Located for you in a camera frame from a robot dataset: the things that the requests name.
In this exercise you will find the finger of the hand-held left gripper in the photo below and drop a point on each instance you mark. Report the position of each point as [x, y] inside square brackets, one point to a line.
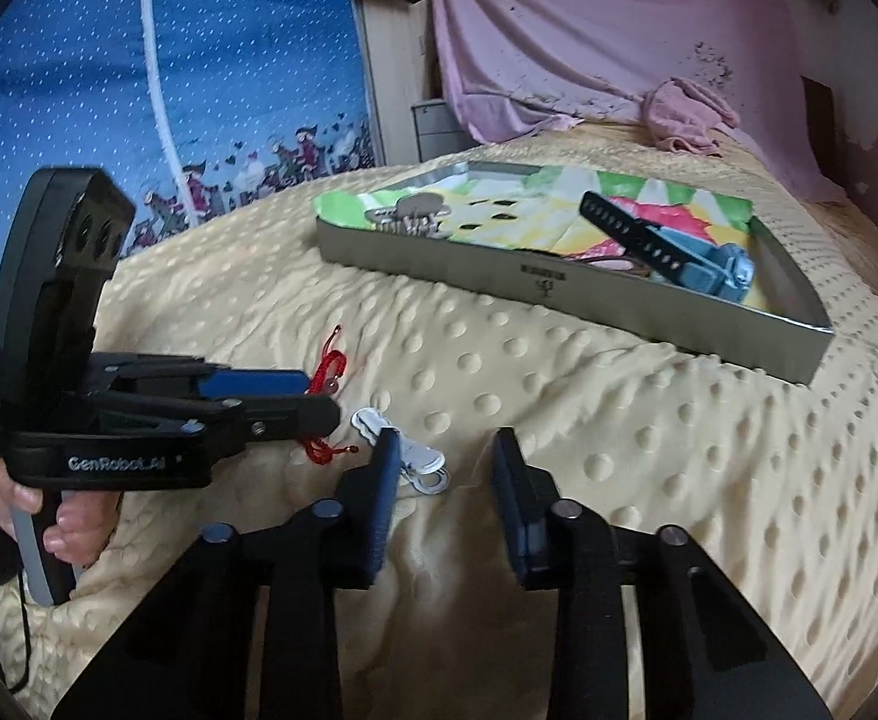
[296, 416]
[259, 384]

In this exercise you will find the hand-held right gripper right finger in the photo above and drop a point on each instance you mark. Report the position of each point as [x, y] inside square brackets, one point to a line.
[518, 517]

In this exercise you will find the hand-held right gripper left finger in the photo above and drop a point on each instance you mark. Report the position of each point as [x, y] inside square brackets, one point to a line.
[380, 510]

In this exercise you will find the white hair clip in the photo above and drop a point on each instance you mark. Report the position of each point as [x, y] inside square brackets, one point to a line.
[368, 420]

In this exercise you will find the silver metal hair clip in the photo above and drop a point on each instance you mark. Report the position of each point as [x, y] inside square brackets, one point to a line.
[409, 210]

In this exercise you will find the shallow colourful cardboard box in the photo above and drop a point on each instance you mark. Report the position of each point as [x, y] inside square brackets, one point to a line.
[484, 270]

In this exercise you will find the blue wrist watch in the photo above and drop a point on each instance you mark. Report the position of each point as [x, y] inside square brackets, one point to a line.
[698, 262]

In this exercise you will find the person's left hand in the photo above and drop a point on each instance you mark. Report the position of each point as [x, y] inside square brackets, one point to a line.
[83, 532]

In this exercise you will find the cream dotted blanket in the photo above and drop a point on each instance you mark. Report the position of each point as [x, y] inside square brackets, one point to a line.
[596, 427]

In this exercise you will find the grey drawer unit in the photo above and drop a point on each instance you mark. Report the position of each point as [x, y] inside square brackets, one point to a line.
[439, 131]

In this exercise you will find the blue printed curtain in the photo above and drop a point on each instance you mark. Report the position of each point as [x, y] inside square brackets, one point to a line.
[259, 52]

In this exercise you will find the wooden cabinet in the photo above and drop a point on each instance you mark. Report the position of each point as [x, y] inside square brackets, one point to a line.
[398, 67]

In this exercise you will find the crumpled pink cloth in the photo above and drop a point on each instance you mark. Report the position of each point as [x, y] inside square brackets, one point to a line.
[686, 116]

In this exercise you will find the pink sheet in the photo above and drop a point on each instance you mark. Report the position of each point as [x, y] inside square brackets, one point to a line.
[559, 30]

